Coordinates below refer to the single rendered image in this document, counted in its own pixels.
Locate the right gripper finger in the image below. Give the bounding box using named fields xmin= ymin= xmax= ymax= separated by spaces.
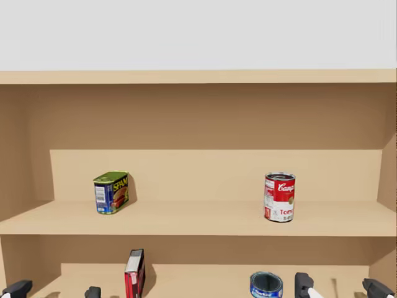
xmin=294 ymin=272 xmax=324 ymax=298
xmin=362 ymin=278 xmax=397 ymax=298

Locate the red and white can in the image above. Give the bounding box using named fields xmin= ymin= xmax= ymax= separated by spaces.
xmin=264 ymin=172 xmax=297 ymax=223

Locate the red and white carton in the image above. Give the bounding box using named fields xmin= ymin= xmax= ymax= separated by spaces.
xmin=124 ymin=248 xmax=146 ymax=298

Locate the blue flat can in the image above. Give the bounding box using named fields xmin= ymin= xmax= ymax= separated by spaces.
xmin=249 ymin=271 xmax=284 ymax=298

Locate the green and blue rectangular can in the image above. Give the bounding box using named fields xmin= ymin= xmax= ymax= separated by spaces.
xmin=92 ymin=170 xmax=130 ymax=215

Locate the pale wooden shelf unit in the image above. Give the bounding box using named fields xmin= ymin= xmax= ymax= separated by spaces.
xmin=0 ymin=69 xmax=397 ymax=298

